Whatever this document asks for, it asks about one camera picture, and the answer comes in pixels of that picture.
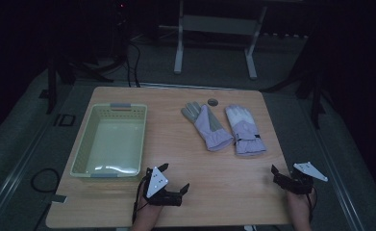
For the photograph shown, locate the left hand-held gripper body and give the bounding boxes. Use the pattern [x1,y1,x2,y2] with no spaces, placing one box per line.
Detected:
[142,166,184,207]

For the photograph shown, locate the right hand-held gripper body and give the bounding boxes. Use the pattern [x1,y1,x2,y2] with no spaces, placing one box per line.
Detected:
[273,161,329,195]

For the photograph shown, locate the purple glove with white back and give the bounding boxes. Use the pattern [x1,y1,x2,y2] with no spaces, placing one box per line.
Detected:
[224,104,267,157]

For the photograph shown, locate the purple glove with grey palm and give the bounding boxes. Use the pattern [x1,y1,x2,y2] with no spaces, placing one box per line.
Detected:
[180,101,235,152]

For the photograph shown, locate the person's left hand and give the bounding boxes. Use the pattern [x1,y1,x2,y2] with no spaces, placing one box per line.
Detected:
[131,200,163,231]

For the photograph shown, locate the person's right hand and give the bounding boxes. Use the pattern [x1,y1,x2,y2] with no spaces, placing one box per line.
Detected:
[287,189,316,231]

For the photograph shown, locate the pale green plastic basket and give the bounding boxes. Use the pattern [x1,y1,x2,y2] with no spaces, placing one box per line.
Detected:
[69,102,148,179]

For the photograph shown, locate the black tripod stand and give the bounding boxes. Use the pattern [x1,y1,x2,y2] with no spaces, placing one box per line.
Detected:
[45,0,129,116]
[262,32,329,130]

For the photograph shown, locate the grey tape piece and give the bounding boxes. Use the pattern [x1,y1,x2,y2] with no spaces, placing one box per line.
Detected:
[51,193,68,204]

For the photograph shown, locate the black hanging cables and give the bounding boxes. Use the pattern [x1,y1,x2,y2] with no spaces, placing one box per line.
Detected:
[124,40,142,89]

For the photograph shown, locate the black floor cable loop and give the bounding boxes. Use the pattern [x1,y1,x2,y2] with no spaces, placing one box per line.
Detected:
[30,167,62,194]

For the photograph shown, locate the white metal stand frame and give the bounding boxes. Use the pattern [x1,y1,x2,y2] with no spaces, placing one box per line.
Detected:
[173,0,268,81]

